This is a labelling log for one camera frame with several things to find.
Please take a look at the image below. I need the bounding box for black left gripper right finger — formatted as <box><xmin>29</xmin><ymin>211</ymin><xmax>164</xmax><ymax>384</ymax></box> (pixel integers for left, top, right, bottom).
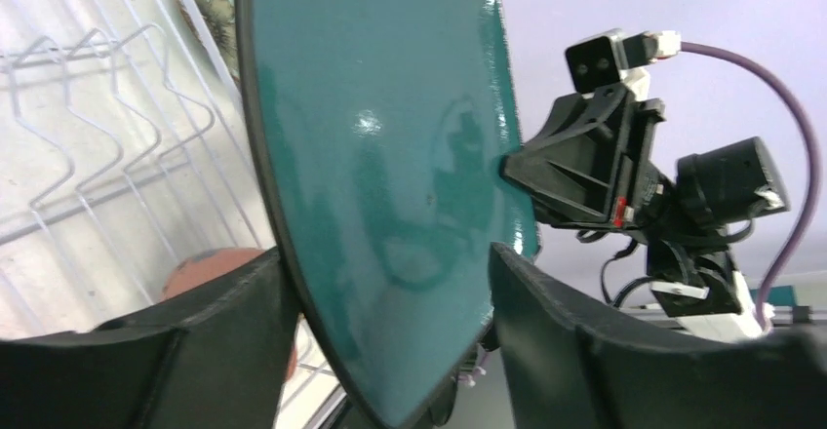
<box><xmin>489</xmin><ymin>243</ymin><xmax>826</xmax><ymax>429</ymax></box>

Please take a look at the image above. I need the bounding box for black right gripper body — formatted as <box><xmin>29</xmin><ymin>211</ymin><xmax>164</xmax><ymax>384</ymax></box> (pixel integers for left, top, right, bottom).
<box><xmin>500</xmin><ymin>83</ymin><xmax>676</xmax><ymax>229</ymax></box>

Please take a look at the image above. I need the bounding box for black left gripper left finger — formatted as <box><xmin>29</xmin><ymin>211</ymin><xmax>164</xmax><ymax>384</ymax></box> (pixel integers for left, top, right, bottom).
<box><xmin>1</xmin><ymin>250</ymin><xmax>298</xmax><ymax>428</ymax></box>

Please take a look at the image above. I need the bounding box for pink floral ceramic mug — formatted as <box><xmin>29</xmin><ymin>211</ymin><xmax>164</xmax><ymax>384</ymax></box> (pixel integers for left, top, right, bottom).
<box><xmin>160</xmin><ymin>247</ymin><xmax>299</xmax><ymax>382</ymax></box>

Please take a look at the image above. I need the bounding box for dark teal square plate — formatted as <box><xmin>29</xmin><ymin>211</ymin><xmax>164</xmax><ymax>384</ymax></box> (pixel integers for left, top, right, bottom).
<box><xmin>235</xmin><ymin>0</ymin><xmax>540</xmax><ymax>428</ymax></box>

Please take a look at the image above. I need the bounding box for light blue floral round plate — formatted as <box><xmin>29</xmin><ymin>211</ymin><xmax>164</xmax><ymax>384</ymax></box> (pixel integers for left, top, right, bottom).
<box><xmin>177</xmin><ymin>0</ymin><xmax>240</xmax><ymax>87</ymax></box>

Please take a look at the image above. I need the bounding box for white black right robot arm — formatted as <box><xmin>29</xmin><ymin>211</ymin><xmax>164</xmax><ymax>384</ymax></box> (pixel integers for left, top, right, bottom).
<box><xmin>500</xmin><ymin>84</ymin><xmax>789</xmax><ymax>342</ymax></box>

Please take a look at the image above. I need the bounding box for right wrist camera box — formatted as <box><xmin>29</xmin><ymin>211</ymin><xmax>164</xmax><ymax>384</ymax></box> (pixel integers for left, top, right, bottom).
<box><xmin>565</xmin><ymin>28</ymin><xmax>682</xmax><ymax>100</ymax></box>

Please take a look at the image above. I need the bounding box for white wire dish rack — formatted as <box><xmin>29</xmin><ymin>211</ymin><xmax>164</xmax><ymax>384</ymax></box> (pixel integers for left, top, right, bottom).
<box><xmin>1</xmin><ymin>0</ymin><xmax>345</xmax><ymax>428</ymax></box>

